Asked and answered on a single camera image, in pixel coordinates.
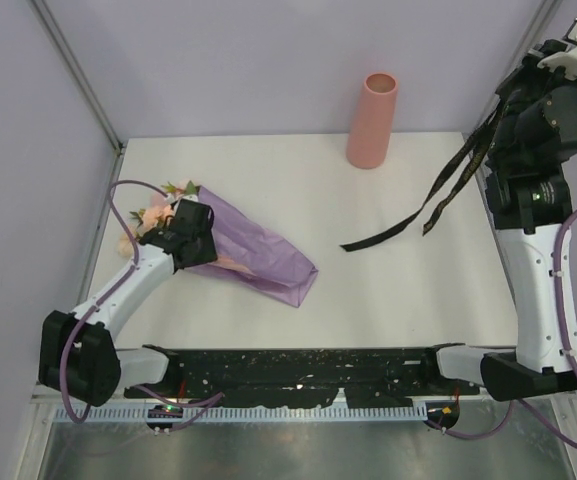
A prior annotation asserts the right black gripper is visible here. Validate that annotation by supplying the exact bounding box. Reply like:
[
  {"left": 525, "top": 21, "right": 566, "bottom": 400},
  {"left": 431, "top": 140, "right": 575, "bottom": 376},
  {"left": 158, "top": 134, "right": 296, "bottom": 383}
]
[{"left": 488, "top": 39, "right": 577, "bottom": 164}]

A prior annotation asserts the pink artificial flower bunch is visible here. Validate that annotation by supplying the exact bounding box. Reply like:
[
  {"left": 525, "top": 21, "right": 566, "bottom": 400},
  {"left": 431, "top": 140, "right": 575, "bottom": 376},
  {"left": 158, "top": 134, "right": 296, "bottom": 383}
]
[{"left": 117, "top": 180, "right": 201, "bottom": 259}]

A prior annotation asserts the purple wrapping paper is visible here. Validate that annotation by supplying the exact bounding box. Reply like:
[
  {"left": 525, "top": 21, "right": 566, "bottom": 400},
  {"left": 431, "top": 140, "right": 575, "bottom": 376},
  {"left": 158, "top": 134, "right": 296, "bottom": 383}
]
[{"left": 189, "top": 187, "right": 318, "bottom": 308}]

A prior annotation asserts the black ribbon gold lettering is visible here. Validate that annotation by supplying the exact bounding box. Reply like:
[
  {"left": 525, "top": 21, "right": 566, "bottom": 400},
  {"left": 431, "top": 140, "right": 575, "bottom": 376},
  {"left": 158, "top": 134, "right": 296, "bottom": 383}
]
[{"left": 339, "top": 97, "right": 512, "bottom": 253}]

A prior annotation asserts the pink tissue paper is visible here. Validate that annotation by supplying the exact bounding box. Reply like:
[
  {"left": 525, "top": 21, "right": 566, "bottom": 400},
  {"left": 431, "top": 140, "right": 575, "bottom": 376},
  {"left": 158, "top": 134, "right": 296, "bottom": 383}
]
[{"left": 214, "top": 255, "right": 252, "bottom": 275}]

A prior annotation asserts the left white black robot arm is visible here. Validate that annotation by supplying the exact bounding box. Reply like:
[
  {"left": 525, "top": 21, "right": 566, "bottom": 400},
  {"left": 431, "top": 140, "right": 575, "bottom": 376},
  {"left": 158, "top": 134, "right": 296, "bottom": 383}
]
[{"left": 38, "top": 199, "right": 217, "bottom": 407}]

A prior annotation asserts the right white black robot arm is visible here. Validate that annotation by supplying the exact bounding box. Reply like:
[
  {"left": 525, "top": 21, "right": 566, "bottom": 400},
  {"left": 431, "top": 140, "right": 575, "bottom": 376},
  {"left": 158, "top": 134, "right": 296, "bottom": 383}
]
[{"left": 420, "top": 39, "right": 577, "bottom": 401}]

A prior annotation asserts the pink tapered vase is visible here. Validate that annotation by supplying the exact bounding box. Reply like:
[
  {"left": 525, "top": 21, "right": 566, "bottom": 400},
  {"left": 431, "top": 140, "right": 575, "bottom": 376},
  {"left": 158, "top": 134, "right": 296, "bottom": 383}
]
[{"left": 346, "top": 72, "right": 398, "bottom": 169}]

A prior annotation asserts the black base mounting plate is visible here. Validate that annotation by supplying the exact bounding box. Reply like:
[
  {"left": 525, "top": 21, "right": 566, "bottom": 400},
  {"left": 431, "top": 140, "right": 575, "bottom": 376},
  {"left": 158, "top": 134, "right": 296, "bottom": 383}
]
[{"left": 149, "top": 348, "right": 480, "bottom": 409}]

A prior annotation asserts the right aluminium frame post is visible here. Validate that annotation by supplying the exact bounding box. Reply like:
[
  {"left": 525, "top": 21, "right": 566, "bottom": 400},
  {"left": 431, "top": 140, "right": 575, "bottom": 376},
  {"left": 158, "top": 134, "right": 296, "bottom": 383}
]
[{"left": 462, "top": 0, "right": 563, "bottom": 140}]

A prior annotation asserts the aluminium frame post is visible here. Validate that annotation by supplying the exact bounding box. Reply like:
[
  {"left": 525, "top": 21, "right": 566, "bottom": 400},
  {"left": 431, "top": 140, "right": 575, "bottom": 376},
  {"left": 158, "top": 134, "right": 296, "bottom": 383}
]
[
  {"left": 28, "top": 0, "right": 123, "bottom": 154},
  {"left": 462, "top": 0, "right": 563, "bottom": 140}
]

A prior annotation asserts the white slotted cable duct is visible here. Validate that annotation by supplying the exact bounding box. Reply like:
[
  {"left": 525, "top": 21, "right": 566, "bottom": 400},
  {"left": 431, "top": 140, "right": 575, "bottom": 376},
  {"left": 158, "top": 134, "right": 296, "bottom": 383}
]
[{"left": 55, "top": 403, "right": 428, "bottom": 424}]

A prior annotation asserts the left aluminium frame post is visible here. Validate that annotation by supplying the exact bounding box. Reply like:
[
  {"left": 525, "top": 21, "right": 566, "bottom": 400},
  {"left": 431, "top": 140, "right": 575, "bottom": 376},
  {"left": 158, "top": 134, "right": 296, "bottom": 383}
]
[{"left": 28, "top": 0, "right": 123, "bottom": 154}]

